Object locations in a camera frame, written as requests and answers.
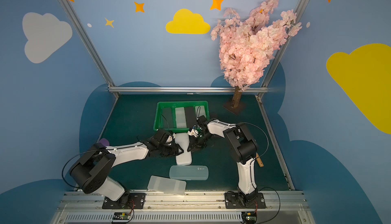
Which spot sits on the right circuit board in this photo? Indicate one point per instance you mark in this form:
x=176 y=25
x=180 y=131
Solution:
x=248 y=217

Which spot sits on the purple pink toy shovel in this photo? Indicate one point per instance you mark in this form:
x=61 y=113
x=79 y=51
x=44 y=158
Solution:
x=104 y=142

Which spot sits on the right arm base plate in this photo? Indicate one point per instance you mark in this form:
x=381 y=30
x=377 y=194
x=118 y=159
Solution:
x=237 y=200

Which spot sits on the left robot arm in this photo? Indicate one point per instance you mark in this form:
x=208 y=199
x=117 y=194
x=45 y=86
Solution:
x=91 y=171

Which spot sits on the pink blossom artificial tree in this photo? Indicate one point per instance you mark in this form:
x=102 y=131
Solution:
x=247 y=47

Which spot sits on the circuit board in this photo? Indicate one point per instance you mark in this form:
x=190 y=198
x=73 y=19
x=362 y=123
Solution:
x=121 y=217
x=248 y=217

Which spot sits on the black pencil case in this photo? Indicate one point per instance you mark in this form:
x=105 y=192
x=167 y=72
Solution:
x=190 y=117

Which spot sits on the green plastic storage tray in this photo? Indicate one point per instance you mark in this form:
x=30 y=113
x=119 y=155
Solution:
x=174 y=104

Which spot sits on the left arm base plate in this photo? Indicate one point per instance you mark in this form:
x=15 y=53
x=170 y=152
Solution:
x=129 y=200

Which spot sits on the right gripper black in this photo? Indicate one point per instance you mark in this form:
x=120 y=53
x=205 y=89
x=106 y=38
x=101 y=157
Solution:
x=198 y=137

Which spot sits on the white opaque pencil case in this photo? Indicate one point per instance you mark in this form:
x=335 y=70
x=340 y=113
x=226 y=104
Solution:
x=184 y=158

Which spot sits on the frosted pencil case front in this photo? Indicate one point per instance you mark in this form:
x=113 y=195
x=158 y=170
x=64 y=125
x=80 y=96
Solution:
x=167 y=185

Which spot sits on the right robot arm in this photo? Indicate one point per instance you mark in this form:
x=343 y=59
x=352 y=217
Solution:
x=243 y=149

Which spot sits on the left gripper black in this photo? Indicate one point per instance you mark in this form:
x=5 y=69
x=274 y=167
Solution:
x=172 y=146

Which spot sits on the light blue pencil case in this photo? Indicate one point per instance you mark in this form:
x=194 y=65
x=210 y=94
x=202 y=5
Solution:
x=189 y=173

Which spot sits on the frosted clear pencil case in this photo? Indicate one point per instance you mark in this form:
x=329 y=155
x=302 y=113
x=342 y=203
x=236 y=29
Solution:
x=200 y=111

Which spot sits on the aluminium front rail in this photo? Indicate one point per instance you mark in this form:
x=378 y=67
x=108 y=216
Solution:
x=195 y=207

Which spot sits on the dark translucent grey pencil case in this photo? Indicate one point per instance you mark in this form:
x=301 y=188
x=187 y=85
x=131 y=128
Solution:
x=167 y=118

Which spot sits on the left circuit board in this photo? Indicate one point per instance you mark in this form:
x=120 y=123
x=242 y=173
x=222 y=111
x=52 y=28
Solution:
x=121 y=217

